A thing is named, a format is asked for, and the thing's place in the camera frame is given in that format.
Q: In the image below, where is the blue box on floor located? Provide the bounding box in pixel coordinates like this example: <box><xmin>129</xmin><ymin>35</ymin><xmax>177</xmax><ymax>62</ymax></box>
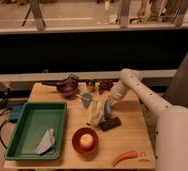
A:
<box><xmin>9</xmin><ymin>105</ymin><xmax>23</xmax><ymax>123</ymax></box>

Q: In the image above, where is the grey folded cloth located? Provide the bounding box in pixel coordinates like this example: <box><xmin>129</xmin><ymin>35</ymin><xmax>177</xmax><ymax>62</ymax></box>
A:
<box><xmin>35</xmin><ymin>128</ymin><xmax>55</xmax><ymax>155</ymax></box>

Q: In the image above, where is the orange carrot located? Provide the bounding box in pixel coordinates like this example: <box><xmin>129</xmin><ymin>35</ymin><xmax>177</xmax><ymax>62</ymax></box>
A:
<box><xmin>112</xmin><ymin>151</ymin><xmax>138</xmax><ymax>167</ymax></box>

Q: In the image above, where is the black cable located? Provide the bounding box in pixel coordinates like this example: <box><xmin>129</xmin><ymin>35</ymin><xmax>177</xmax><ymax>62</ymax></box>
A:
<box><xmin>0</xmin><ymin>87</ymin><xmax>13</xmax><ymax>149</ymax></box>

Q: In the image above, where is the yellow round fruit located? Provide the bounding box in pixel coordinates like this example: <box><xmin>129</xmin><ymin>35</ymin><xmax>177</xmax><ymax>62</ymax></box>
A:
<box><xmin>80</xmin><ymin>134</ymin><xmax>94</xmax><ymax>149</ymax></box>

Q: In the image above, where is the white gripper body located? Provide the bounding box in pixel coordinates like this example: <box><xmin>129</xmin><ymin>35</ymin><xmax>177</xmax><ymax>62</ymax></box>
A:
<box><xmin>108</xmin><ymin>81</ymin><xmax>129</xmax><ymax>103</ymax></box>

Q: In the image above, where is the red-brown bowl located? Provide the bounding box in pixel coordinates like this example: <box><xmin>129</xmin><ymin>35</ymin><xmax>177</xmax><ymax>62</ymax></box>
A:
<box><xmin>72</xmin><ymin>127</ymin><xmax>98</xmax><ymax>156</ymax></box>

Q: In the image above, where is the black rectangular block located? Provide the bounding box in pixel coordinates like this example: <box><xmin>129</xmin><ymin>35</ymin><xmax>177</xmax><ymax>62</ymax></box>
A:
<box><xmin>99</xmin><ymin>117</ymin><xmax>121</xmax><ymax>131</ymax></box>

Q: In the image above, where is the purple pot with handle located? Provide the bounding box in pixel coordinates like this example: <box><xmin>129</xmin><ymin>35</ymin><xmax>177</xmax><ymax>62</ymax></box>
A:
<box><xmin>43</xmin><ymin>74</ymin><xmax>79</xmax><ymax>98</ymax></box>

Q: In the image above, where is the green plastic tray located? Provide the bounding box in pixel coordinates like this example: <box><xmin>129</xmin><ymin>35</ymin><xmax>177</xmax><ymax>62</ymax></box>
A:
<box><xmin>5</xmin><ymin>102</ymin><xmax>67</xmax><ymax>161</ymax></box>

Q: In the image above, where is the blue-grey small scoop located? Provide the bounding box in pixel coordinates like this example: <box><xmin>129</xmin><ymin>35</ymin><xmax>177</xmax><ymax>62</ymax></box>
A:
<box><xmin>77</xmin><ymin>93</ymin><xmax>93</xmax><ymax>108</ymax></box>

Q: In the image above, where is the blue sponge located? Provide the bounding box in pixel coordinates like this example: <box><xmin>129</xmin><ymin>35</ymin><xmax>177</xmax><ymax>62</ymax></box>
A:
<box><xmin>104</xmin><ymin>100</ymin><xmax>112</xmax><ymax>120</ymax></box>

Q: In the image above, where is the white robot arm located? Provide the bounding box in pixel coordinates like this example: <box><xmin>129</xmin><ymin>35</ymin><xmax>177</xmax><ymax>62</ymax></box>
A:
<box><xmin>110</xmin><ymin>69</ymin><xmax>188</xmax><ymax>171</ymax></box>

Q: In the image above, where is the dark grape bunch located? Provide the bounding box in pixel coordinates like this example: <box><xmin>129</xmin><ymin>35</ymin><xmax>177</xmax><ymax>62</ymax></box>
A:
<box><xmin>98</xmin><ymin>80</ymin><xmax>113</xmax><ymax>93</ymax></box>

